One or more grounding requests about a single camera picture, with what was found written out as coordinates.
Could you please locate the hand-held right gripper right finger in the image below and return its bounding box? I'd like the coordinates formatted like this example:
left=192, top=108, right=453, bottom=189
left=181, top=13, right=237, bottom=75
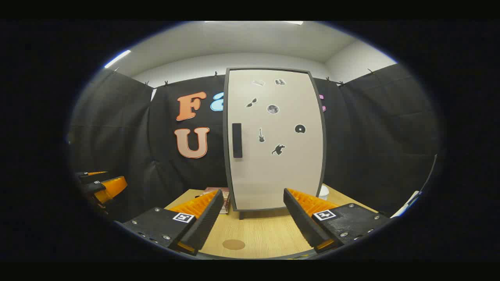
left=283, top=188, right=391, bottom=253

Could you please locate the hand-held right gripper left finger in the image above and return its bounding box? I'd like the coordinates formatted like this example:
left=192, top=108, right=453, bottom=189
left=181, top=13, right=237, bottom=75
left=117, top=189, right=225, bottom=256

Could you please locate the round brown coaster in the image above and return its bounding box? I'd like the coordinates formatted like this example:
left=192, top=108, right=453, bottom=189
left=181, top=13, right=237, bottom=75
left=222, top=239, right=246, bottom=251

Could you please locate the grey cabinet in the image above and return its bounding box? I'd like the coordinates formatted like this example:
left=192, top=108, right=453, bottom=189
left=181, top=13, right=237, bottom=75
left=223, top=67, right=327, bottom=220

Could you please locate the beige cabinet door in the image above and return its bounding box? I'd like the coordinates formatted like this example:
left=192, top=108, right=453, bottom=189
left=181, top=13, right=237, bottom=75
left=227, top=69, right=324, bottom=212

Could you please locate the book with brown picture cover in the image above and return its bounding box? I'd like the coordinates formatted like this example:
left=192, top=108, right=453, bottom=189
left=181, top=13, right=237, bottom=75
left=201, top=187, right=231, bottom=205

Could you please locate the black backdrop cloth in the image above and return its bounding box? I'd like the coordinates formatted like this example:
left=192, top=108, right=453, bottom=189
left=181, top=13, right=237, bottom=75
left=68, top=62, right=444, bottom=223

